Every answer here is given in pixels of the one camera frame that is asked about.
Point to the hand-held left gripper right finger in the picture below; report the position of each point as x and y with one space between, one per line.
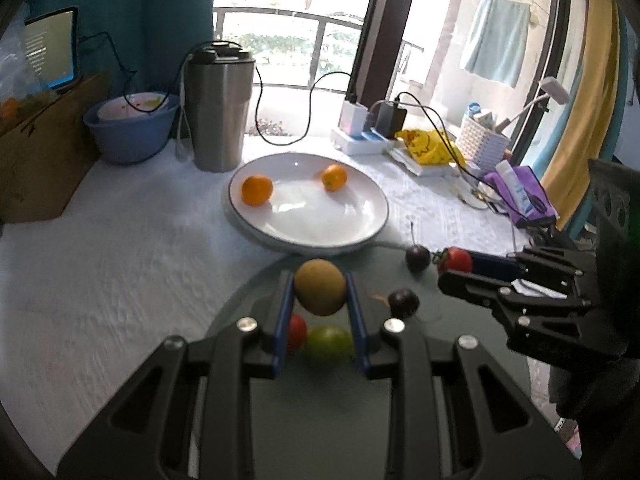
354 320

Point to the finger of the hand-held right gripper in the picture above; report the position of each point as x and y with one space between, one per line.
470 287
495 262

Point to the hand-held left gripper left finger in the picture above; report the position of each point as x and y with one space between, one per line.
285 320

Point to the red cherry tomato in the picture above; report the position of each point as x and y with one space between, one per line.
298 332
457 260

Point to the green lime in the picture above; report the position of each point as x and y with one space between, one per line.
327 345

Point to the brown kiwi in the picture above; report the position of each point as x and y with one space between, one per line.
320 287

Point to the grey round tray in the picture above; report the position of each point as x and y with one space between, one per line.
435 321

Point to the dark red cherry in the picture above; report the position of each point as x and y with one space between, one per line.
417 259
402 302

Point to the white round plate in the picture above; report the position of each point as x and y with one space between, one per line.
310 212

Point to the person's right forearm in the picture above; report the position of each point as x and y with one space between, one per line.
600 400

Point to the white lotion tube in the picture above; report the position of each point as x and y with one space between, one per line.
517 192

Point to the purple pouch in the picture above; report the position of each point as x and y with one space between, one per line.
542 187

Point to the white woven basket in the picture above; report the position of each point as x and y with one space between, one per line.
482 142

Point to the orange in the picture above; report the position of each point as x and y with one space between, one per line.
257 190
334 178

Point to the yellow plastic bag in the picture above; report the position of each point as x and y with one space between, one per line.
425 147

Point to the yellow curtain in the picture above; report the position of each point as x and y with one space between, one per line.
585 110

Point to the blue capped bottle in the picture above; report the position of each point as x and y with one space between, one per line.
475 109

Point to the white power strip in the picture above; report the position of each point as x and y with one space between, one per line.
357 145

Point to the black charger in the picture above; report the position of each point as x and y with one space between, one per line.
390 119

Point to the white desk lamp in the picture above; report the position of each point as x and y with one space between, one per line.
554 87

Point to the white charger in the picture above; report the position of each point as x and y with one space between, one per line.
354 117

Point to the stainless steel tumbler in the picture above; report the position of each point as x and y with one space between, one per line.
220 120

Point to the light blue hanging towel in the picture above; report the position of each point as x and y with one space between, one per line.
495 40

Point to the blue plastic bowl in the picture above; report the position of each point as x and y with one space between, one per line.
130 141

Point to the white bowl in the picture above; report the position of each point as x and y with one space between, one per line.
125 107

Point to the cardboard box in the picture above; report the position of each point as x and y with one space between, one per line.
40 160

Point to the black balcony railing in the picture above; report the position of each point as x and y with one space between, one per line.
320 20

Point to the teal curtain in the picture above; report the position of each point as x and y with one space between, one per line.
150 10

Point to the tablet with lit screen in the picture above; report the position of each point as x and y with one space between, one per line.
50 50

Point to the clear plastic bag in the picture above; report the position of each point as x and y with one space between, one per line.
15 85

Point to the dark door frame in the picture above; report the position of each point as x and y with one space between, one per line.
380 25

